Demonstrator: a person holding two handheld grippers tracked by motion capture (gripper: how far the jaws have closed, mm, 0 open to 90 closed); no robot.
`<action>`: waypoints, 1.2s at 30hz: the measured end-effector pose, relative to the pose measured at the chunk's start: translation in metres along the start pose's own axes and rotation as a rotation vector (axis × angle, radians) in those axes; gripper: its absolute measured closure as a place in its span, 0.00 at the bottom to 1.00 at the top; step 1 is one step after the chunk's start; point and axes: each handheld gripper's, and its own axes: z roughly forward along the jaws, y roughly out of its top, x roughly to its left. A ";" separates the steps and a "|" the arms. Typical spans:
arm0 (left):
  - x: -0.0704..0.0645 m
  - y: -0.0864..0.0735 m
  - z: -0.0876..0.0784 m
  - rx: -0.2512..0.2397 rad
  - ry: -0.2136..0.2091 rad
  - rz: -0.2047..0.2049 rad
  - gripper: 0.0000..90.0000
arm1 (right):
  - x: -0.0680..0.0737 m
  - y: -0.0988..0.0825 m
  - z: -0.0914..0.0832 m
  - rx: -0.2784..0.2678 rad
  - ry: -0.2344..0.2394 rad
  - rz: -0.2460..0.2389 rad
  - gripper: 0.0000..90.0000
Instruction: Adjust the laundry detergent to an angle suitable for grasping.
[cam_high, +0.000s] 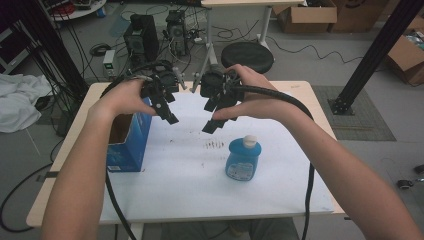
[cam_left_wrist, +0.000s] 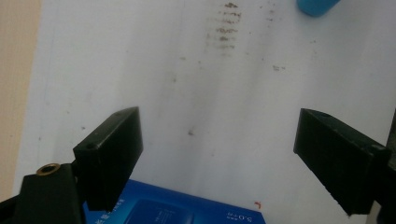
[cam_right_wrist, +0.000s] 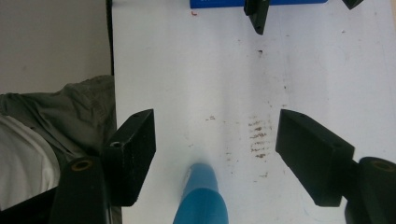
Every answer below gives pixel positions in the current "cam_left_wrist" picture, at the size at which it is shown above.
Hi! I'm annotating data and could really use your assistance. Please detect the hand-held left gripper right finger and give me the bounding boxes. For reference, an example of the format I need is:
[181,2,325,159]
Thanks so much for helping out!
[292,107,392,217]

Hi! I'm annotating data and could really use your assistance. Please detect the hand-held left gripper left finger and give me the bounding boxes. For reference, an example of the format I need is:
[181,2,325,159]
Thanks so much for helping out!
[72,106,144,213]

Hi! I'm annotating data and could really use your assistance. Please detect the blue cylinder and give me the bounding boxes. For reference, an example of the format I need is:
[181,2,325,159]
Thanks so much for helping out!
[296,0,342,18]

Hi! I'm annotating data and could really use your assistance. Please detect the blue box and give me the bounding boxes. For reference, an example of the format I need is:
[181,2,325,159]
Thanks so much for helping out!
[82,178,267,224]

